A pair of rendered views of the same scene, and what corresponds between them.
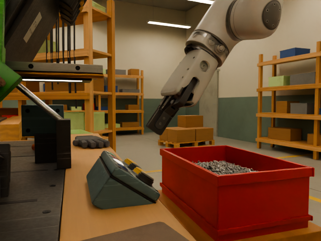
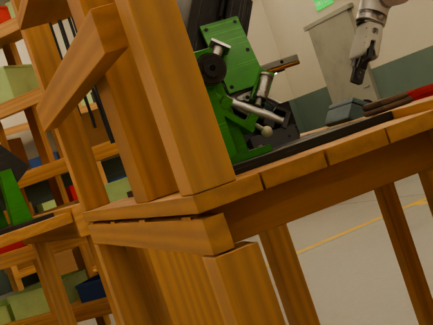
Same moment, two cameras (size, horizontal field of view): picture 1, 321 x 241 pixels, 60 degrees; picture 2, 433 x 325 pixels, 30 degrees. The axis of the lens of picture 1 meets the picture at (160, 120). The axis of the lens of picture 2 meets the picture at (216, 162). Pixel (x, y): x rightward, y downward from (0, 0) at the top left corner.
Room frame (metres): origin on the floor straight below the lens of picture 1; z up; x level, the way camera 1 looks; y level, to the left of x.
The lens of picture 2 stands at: (-1.74, 0.45, 0.95)
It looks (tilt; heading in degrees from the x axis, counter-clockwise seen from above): 1 degrees down; 0
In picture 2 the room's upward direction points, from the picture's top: 19 degrees counter-clockwise
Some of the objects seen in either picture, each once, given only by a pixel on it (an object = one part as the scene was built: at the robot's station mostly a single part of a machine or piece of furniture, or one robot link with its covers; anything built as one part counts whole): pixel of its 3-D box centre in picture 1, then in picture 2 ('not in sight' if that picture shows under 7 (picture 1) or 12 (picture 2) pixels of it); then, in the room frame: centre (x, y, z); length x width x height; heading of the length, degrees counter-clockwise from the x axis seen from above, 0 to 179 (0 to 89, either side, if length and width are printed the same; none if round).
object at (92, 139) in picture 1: (88, 141); not in sight; (0.96, 0.25, 0.91); 0.20 x 0.11 x 0.03; 27
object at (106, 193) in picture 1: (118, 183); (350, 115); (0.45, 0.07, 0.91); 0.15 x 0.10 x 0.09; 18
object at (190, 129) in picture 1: (186, 130); not in sight; (7.04, -0.66, 0.37); 1.20 x 0.80 x 0.74; 122
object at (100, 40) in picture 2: not in sight; (69, 85); (0.43, 0.76, 1.23); 1.30 x 0.05 x 0.09; 18
